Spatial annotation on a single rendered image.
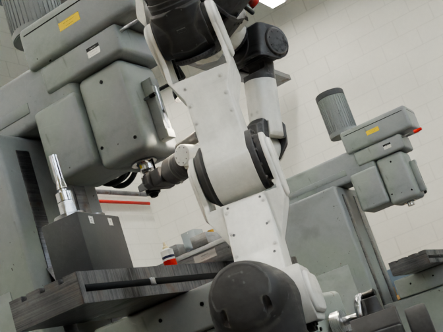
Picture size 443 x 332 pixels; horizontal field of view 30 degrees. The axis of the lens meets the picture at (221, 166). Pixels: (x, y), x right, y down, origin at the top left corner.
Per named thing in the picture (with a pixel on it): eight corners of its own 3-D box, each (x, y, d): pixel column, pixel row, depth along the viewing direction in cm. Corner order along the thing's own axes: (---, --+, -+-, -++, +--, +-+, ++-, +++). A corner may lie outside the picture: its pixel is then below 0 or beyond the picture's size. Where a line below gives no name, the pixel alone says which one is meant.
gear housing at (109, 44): (166, 62, 279) (157, 36, 281) (122, 49, 258) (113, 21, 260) (92, 105, 293) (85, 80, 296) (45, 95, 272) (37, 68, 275)
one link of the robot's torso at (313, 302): (323, 322, 152) (299, 255, 156) (223, 357, 155) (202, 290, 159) (333, 323, 172) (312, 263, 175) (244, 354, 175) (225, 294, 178)
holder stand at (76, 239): (137, 276, 234) (117, 211, 239) (95, 277, 214) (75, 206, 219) (102, 291, 238) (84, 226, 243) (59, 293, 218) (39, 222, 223)
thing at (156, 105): (176, 137, 262) (157, 78, 267) (169, 136, 259) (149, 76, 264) (166, 142, 264) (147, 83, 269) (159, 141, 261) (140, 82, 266)
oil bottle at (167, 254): (182, 273, 255) (172, 240, 258) (175, 273, 252) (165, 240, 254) (173, 277, 257) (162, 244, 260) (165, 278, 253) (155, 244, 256)
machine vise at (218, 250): (267, 250, 267) (256, 219, 270) (247, 250, 254) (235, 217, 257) (180, 286, 281) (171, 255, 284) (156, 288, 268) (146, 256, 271)
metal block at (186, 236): (207, 246, 272) (202, 228, 274) (198, 246, 267) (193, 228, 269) (194, 251, 275) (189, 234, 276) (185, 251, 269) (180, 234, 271)
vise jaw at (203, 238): (230, 243, 274) (226, 231, 275) (208, 243, 260) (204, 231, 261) (215, 249, 276) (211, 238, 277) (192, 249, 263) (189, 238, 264)
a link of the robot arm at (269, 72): (289, 76, 230) (282, 30, 233) (265, 72, 224) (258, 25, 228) (261, 89, 239) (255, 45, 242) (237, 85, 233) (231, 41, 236)
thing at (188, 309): (293, 306, 255) (280, 269, 258) (238, 317, 225) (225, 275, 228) (167, 354, 277) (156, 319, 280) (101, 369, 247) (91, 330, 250)
